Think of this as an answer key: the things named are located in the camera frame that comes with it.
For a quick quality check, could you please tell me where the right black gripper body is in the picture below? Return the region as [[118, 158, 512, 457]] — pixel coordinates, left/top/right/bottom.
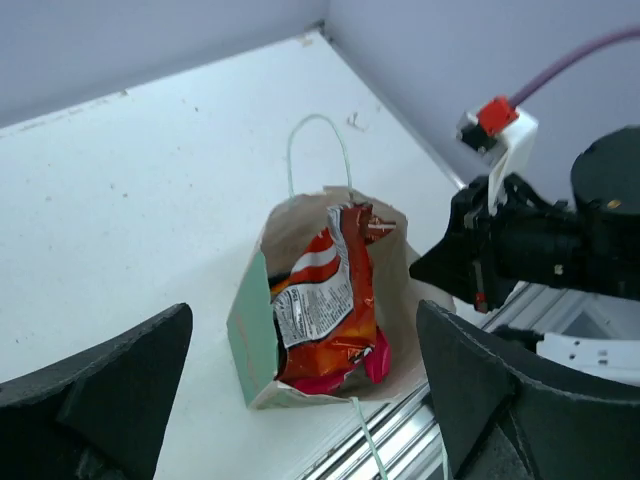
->
[[409, 174, 586, 313]]

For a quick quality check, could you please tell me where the aluminium rail frame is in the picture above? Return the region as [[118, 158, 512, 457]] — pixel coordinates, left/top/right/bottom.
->
[[305, 285, 639, 479]]

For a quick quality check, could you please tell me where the green printed paper bag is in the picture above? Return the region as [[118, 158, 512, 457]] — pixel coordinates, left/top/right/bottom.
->
[[225, 113, 457, 480]]

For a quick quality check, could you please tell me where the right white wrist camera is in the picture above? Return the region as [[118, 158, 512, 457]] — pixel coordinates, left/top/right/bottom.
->
[[456, 96, 538, 215]]

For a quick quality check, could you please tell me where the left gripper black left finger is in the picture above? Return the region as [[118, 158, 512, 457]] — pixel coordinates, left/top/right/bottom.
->
[[1, 303, 193, 479]]

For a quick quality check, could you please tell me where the red orange snack bag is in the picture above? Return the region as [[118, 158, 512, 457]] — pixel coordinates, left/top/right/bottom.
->
[[269, 203, 396, 384]]

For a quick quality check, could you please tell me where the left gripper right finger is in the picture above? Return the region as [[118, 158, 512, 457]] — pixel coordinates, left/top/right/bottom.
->
[[416, 301, 639, 479]]

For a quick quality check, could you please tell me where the pink Real crisps bag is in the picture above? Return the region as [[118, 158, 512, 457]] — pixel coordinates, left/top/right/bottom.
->
[[284, 327, 391, 395]]

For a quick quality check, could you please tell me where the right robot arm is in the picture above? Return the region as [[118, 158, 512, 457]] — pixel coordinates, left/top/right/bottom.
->
[[409, 126, 639, 313]]

